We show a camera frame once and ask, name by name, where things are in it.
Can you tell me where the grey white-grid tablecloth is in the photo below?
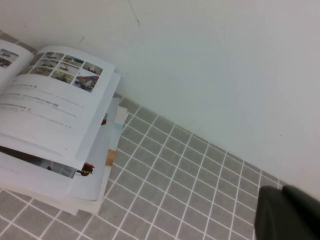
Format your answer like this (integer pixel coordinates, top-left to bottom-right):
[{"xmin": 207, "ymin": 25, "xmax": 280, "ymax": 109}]
[{"xmin": 0, "ymin": 29, "xmax": 286, "ymax": 240}]

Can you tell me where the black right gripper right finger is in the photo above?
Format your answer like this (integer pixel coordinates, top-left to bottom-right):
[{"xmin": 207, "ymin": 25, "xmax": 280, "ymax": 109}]
[{"xmin": 282, "ymin": 184, "xmax": 320, "ymax": 226}]

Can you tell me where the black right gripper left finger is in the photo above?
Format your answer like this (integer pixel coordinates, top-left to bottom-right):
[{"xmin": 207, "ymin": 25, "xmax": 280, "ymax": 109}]
[{"xmin": 254, "ymin": 185, "xmax": 320, "ymax": 240}]

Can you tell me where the white product booklet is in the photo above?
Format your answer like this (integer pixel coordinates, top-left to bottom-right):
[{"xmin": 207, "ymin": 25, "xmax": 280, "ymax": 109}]
[{"xmin": 0, "ymin": 38, "xmax": 130, "ymax": 216}]

